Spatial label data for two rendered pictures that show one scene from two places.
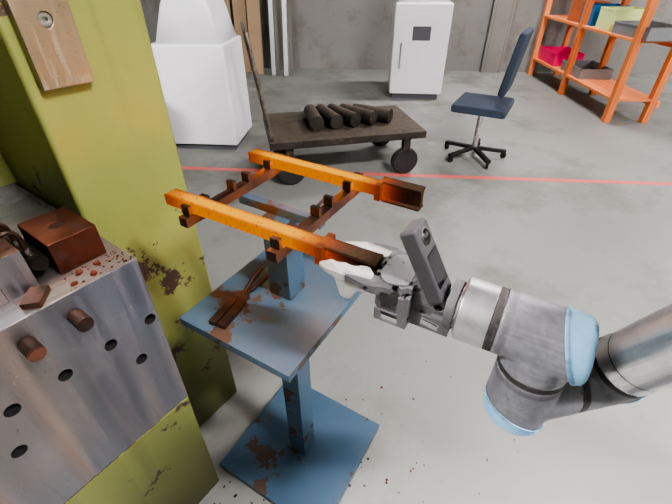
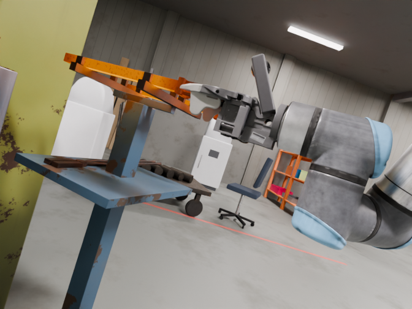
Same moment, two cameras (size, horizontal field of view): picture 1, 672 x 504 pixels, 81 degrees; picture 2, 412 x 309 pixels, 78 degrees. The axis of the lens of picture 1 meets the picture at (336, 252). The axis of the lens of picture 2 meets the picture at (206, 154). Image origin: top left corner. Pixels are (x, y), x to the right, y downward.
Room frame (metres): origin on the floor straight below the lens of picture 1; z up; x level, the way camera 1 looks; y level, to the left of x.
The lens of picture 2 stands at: (-0.05, 0.02, 0.90)
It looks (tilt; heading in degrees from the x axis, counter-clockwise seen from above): 3 degrees down; 351
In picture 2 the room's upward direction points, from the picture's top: 18 degrees clockwise
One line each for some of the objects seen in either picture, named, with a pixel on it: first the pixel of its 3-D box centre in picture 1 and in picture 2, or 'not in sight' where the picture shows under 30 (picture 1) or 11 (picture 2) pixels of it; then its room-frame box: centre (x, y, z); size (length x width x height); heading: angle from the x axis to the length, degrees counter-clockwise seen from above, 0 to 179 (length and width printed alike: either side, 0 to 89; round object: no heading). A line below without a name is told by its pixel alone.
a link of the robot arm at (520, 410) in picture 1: (527, 387); (330, 207); (0.35, -0.28, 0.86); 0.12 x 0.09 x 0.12; 102
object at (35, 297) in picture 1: (35, 297); not in sight; (0.48, 0.50, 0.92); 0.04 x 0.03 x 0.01; 13
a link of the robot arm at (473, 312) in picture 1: (474, 309); (293, 127); (0.40, -0.19, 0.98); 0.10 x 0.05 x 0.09; 150
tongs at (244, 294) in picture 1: (284, 249); (121, 162); (0.87, 0.14, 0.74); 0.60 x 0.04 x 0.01; 157
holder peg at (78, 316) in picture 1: (80, 320); not in sight; (0.48, 0.44, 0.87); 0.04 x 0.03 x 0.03; 54
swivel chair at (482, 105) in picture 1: (486, 99); (246, 187); (3.27, -1.21, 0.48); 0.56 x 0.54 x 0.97; 82
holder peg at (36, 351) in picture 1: (32, 349); not in sight; (0.42, 0.49, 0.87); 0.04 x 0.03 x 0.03; 54
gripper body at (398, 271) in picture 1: (417, 294); (250, 119); (0.44, -0.12, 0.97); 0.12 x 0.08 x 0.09; 60
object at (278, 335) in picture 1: (288, 292); (118, 177); (0.71, 0.12, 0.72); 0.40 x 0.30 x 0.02; 149
